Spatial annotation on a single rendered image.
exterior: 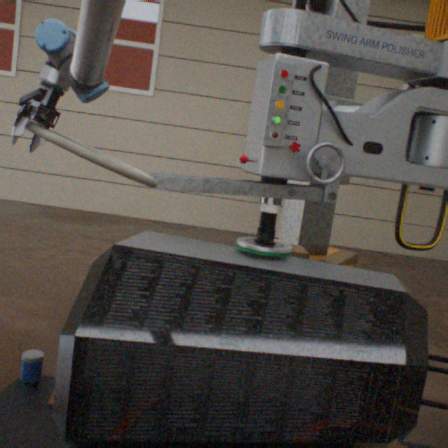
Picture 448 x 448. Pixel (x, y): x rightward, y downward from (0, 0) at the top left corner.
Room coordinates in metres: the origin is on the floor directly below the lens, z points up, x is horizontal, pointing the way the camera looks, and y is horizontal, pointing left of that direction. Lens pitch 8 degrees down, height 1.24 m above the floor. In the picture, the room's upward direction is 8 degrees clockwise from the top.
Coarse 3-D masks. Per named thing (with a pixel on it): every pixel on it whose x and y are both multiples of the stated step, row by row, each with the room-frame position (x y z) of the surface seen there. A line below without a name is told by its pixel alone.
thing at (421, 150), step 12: (420, 120) 2.06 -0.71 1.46; (432, 120) 2.01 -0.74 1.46; (444, 120) 2.00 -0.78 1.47; (420, 132) 2.05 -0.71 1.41; (432, 132) 2.01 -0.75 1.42; (444, 132) 2.00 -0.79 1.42; (420, 144) 2.04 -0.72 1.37; (432, 144) 2.01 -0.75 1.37; (444, 144) 2.00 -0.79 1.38; (408, 156) 2.12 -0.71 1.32; (420, 156) 2.03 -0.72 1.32; (432, 156) 2.00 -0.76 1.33; (444, 156) 2.00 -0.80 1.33
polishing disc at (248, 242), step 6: (240, 240) 1.89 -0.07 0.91; (246, 240) 1.91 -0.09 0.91; (252, 240) 1.93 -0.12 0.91; (246, 246) 1.83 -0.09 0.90; (252, 246) 1.82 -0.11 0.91; (258, 246) 1.82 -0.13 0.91; (264, 246) 1.84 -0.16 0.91; (270, 246) 1.85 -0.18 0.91; (276, 246) 1.87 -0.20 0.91; (282, 246) 1.89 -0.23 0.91; (288, 246) 1.91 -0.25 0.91; (276, 252) 1.81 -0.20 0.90; (282, 252) 1.83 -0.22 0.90
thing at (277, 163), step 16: (304, 64) 1.81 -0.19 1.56; (256, 80) 1.96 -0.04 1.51; (320, 80) 1.83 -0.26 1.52; (256, 96) 1.93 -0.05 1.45; (304, 96) 1.81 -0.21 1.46; (256, 112) 1.91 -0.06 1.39; (304, 112) 1.82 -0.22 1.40; (320, 112) 1.83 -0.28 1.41; (256, 128) 1.88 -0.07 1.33; (288, 128) 1.80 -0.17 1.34; (304, 128) 1.82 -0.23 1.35; (256, 144) 1.85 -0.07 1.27; (288, 144) 1.80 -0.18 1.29; (304, 144) 1.82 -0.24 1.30; (272, 160) 1.79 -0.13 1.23; (288, 160) 1.81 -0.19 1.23; (304, 160) 1.82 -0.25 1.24; (272, 176) 1.80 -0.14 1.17; (288, 176) 1.81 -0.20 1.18; (304, 176) 1.83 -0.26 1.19
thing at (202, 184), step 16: (160, 176) 1.74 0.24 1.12; (176, 176) 1.75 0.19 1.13; (192, 176) 1.88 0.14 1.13; (208, 176) 1.90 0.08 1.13; (208, 192) 1.78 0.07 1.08; (224, 192) 1.80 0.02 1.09; (240, 192) 1.82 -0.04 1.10; (256, 192) 1.83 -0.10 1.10; (272, 192) 1.85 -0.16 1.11; (288, 192) 1.86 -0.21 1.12; (304, 192) 1.88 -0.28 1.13; (320, 192) 1.90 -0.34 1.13
